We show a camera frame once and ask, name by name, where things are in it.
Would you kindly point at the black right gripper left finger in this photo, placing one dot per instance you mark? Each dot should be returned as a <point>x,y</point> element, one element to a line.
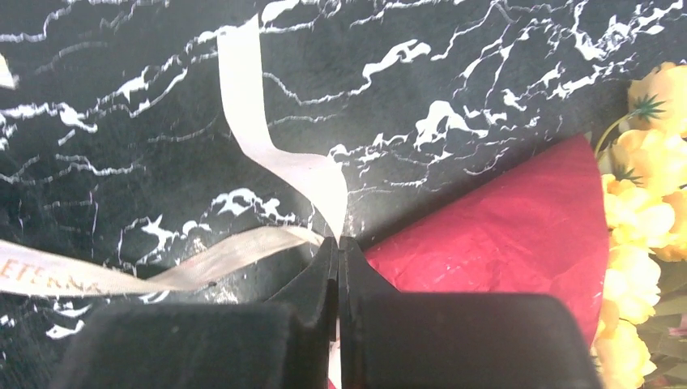
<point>280,343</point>

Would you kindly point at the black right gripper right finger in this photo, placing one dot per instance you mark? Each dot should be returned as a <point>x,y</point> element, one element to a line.
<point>390,339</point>

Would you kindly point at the maroon wrapping paper sheet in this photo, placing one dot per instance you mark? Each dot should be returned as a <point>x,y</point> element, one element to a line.
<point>538,228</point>

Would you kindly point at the beige ribbon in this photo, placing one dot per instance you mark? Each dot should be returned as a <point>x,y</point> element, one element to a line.
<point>26,271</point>

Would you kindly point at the yellow fake flower bunch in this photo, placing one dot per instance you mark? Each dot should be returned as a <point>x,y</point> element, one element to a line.
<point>640,341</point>

